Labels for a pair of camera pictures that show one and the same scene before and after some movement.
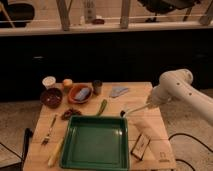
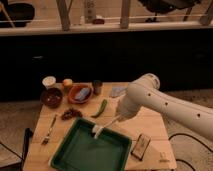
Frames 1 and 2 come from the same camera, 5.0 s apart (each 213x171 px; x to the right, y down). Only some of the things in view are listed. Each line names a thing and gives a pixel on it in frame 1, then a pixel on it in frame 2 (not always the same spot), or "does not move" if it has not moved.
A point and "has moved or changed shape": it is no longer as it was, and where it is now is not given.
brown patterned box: [140, 146] does not move
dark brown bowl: [51, 97] does not move
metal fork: [46, 139] does not move
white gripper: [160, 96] to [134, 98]
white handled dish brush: [152, 103] has moved or changed shape
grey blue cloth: [118, 90] does not move
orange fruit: [67, 82] does not move
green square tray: [96, 142] has moved or changed shape
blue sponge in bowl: [83, 94] does not move
